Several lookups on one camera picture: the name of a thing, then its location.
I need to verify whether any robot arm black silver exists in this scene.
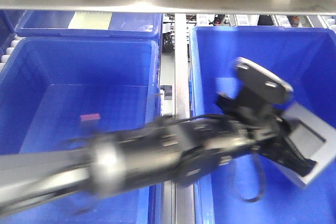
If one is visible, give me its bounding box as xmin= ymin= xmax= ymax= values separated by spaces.
xmin=1 ymin=88 xmax=311 ymax=217

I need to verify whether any small pink block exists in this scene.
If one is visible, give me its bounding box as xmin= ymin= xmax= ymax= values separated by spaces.
xmin=80 ymin=113 xmax=101 ymax=127

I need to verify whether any gray square hollow base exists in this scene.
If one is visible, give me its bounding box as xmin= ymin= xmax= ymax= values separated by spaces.
xmin=276 ymin=102 xmax=335 ymax=189

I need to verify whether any wrist camera black silver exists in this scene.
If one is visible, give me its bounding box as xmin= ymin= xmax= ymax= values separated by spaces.
xmin=235 ymin=57 xmax=293 ymax=105

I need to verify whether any blue bin left front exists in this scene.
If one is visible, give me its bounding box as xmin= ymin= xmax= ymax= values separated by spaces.
xmin=0 ymin=37 xmax=161 ymax=224

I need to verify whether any black cable loop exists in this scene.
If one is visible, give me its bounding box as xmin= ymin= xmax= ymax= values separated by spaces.
xmin=232 ymin=153 xmax=266 ymax=204

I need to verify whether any blue target bin right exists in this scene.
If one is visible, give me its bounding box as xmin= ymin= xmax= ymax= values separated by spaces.
xmin=190 ymin=26 xmax=335 ymax=223

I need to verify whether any blue bin left rear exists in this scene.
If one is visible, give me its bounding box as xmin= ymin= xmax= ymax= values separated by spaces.
xmin=15 ymin=10 xmax=162 ymax=41

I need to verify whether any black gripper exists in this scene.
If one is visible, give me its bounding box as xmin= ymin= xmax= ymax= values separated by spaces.
xmin=183 ymin=87 xmax=292 ymax=183

